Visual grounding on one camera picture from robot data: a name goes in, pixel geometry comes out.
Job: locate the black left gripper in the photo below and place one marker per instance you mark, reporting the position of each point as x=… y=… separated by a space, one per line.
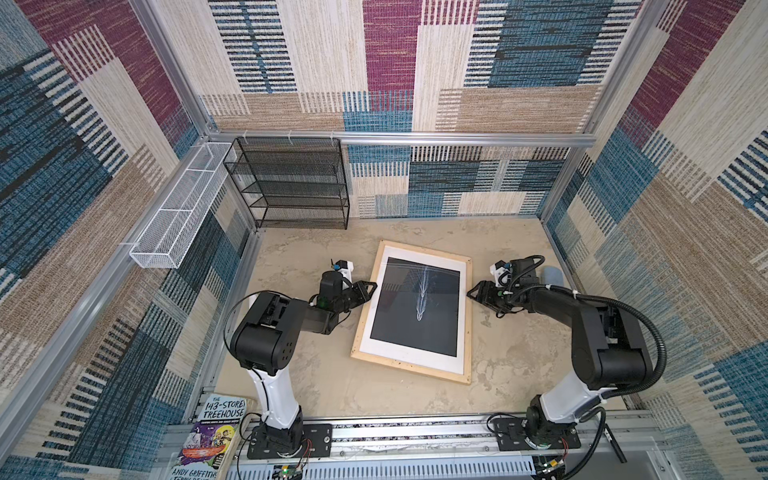
x=357 y=289

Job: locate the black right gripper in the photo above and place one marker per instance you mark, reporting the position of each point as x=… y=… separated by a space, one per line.
x=485 y=295

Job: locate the dark photo print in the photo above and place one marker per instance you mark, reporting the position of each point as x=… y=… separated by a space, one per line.
x=418 y=307

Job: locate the white photo mat board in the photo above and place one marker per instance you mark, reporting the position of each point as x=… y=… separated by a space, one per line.
x=420 y=357

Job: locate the light wooden picture frame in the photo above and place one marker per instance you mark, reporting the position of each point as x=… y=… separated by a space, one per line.
x=360 y=348

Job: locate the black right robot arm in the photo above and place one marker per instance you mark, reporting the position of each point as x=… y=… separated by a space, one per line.
x=615 y=350

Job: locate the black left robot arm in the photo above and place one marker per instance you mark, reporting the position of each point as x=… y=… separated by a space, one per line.
x=264 y=342

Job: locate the grey blue oval case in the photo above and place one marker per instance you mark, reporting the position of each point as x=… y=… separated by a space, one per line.
x=551 y=275

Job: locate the black marker pen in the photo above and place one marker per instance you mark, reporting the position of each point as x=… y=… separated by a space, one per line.
x=613 y=442

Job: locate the colourful treehouse book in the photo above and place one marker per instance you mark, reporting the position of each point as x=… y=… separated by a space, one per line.
x=209 y=448

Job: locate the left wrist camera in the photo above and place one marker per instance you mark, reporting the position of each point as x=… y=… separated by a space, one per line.
x=345 y=268

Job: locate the black wire shelf rack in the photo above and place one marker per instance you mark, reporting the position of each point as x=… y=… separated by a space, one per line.
x=291 y=182

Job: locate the white wire mesh basket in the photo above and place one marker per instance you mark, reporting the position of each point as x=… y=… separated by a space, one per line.
x=166 y=240

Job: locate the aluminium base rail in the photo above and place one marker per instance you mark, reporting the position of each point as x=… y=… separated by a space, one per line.
x=462 y=447

